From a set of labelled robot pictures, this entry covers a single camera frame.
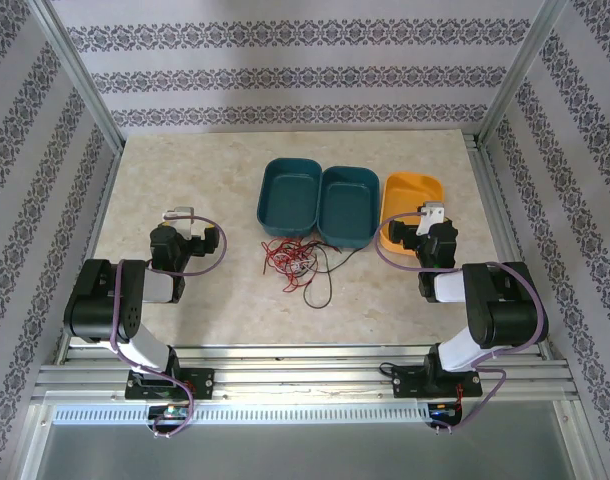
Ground thin red cable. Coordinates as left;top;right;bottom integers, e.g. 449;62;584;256
260;238;320;294

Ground thin black cable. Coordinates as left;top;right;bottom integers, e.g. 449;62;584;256
288;239;364;310

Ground thin white cable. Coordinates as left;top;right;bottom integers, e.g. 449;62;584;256
279;256;317;277

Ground orange plastic bin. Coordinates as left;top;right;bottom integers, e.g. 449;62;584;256
377;171;446;258

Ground teal plastic bin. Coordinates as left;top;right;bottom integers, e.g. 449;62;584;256
256;157;324;238
316;165;382;250

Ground small electronics board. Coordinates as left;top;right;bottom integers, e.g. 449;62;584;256
148;404;192;421
429;403;462;421

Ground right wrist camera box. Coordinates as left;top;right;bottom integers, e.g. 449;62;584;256
416;201;447;237

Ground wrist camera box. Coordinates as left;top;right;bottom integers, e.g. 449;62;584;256
416;201;447;237
162;205;197;240

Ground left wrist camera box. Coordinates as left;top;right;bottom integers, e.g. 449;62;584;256
162;205;197;240

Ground aluminium side rail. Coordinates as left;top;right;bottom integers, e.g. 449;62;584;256
58;145;125;351
462;131;555;362

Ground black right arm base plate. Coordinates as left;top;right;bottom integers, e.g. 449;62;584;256
390;364;484;400

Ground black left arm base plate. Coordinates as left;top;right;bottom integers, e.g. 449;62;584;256
124;367;217;402

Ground aluminium rail frame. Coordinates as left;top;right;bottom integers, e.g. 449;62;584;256
32;343;579;402

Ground white slotted cable duct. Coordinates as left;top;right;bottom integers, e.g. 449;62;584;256
51;403;432;427

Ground aluminium corner post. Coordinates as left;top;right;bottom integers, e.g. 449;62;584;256
476;0;575;147
26;0;125;152

